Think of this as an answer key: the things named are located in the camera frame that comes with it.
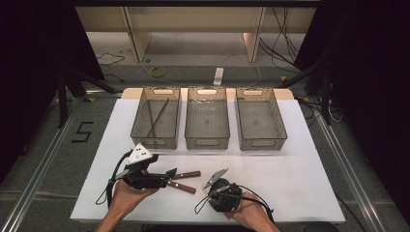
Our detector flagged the person's right hand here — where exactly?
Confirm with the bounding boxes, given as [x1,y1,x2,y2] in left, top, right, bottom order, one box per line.
[225,192,275,226]

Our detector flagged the yellow tape roll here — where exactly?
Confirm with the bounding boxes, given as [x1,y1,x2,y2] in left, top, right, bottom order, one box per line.
[150,66,166,78]

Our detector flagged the white floor cable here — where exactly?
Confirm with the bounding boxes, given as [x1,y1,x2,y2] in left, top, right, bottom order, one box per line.
[221,52,263,88]

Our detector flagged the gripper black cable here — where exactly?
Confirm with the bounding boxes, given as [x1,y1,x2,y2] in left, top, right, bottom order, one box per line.
[193,184,276,224]
[95,150,133,207]

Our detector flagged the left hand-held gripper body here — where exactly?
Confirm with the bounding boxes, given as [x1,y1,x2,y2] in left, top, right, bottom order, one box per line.
[123,142,168,190]

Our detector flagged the white power strip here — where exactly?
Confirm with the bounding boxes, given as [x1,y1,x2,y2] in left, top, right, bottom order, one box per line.
[213,67,224,87]

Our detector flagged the black metal stand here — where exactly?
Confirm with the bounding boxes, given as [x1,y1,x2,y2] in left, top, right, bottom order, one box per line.
[56,62,118,130]
[277,61,334,126]

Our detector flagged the person's left hand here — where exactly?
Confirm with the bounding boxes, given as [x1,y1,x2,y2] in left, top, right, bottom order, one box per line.
[109,179,159,211]

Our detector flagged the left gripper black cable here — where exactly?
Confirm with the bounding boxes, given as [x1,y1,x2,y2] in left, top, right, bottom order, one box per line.
[95,150,133,207]

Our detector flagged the aluminium floor rail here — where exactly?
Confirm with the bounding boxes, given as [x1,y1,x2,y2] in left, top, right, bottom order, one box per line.
[0,93,88,232]
[315,114,390,232]

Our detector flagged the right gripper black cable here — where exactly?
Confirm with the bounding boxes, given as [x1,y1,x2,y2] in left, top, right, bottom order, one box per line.
[193,184,276,224]

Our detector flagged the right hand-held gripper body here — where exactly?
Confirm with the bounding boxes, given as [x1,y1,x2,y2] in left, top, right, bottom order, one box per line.
[203,167,243,213]

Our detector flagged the black cable bundle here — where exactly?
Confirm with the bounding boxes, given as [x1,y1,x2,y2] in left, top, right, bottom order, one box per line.
[259,7,302,74]

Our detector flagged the thin black floor cable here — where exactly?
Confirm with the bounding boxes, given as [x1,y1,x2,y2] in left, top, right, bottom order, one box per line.
[96,52,126,67]

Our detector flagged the cream wooden furniture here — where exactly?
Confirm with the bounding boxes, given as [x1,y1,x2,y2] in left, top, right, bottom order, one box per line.
[74,6,317,64]

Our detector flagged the black curtain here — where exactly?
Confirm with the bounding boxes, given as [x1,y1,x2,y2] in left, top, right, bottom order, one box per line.
[0,0,105,183]
[293,0,410,225]

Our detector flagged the white table mat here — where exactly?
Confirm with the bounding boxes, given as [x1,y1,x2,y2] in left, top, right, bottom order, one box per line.
[70,98,346,225]

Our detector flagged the transparent grey plastic bin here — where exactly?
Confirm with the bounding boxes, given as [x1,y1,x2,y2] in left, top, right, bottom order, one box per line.
[235,86,288,152]
[184,85,231,151]
[130,86,182,150]

